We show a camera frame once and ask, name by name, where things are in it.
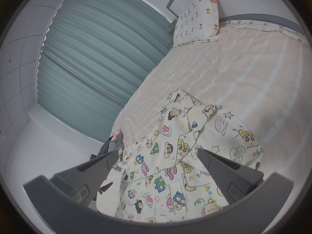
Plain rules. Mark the black garment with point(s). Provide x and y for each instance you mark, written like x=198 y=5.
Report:
x=104 y=150

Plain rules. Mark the grey bedside table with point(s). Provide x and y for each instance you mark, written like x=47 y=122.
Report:
x=171 y=28

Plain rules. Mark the pink garment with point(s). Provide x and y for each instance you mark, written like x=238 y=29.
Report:
x=118 y=131

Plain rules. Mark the blue-green curtain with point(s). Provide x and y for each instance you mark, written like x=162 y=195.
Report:
x=104 y=33
x=73 y=94

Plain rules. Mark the bed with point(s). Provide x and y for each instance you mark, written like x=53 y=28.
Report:
x=243 y=69

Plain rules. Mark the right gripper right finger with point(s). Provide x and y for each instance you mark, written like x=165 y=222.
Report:
x=226 y=174

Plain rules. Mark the white printed pillow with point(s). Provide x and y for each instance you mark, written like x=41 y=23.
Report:
x=195 y=21

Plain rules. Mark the white printed pyjama top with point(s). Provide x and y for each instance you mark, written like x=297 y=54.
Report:
x=170 y=135

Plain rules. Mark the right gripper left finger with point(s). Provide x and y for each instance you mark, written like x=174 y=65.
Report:
x=92 y=174

